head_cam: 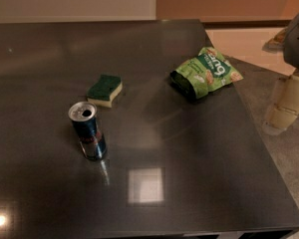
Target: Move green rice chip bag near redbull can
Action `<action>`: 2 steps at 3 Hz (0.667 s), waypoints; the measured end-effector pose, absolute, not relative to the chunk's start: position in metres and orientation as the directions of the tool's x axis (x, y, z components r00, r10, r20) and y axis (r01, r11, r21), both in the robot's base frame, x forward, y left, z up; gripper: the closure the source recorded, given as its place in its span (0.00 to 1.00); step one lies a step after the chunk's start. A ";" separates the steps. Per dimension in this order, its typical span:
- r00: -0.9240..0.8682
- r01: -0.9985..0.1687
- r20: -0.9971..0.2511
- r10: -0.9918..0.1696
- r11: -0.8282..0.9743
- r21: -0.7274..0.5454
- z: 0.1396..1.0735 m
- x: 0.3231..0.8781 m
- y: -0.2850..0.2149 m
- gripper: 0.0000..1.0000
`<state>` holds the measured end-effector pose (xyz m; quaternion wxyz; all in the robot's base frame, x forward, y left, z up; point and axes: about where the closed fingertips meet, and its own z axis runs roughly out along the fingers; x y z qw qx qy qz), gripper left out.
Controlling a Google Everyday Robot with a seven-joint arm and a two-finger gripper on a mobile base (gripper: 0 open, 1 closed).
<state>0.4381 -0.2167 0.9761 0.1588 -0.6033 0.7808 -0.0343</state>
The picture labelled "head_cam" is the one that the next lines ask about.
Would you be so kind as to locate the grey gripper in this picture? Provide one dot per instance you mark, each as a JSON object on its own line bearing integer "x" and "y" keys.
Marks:
{"x": 298, "y": 44}

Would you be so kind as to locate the green rice chip bag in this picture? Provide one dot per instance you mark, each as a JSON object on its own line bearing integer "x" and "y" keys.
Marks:
{"x": 205, "y": 73}

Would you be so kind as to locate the blue redbull can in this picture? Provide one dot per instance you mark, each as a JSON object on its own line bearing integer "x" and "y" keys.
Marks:
{"x": 83, "y": 116}

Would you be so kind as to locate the green yellow sponge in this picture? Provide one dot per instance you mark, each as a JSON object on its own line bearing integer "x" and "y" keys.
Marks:
{"x": 104, "y": 91}

